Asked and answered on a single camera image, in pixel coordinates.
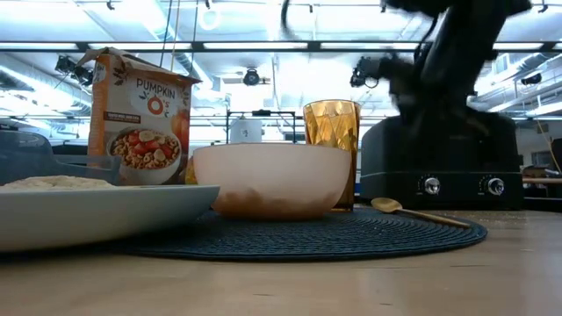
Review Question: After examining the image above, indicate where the slice of toast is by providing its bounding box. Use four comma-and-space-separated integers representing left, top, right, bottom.
0, 175, 117, 191

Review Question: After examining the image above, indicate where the white cabinet machine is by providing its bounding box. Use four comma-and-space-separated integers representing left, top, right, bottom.
228, 118, 263, 145

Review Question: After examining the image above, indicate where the gold spoon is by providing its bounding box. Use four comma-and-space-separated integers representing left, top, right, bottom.
370, 197, 472, 230

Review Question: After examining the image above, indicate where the black ceiling-mounted camera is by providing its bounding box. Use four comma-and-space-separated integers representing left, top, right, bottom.
54, 55, 95, 88
349, 56, 381, 90
242, 67, 262, 87

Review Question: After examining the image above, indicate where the grey translucent plastic bin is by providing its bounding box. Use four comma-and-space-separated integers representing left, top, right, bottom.
0, 129, 122, 187

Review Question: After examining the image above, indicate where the pale blue plate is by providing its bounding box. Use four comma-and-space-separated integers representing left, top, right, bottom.
0, 183, 221, 254

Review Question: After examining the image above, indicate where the pink bowl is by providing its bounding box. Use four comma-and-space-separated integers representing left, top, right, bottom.
192, 142, 353, 222

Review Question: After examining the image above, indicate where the pumpkin O's cereal box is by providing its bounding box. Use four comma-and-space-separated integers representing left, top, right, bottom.
76, 47, 203, 187

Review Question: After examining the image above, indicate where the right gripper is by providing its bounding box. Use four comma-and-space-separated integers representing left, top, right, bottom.
380, 54, 440, 126

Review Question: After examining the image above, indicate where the black four-slot toaster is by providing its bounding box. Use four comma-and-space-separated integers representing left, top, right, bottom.
359, 111, 525, 212

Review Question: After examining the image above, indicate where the round dark blue placemat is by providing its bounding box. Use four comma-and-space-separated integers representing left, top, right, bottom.
111, 205, 489, 263

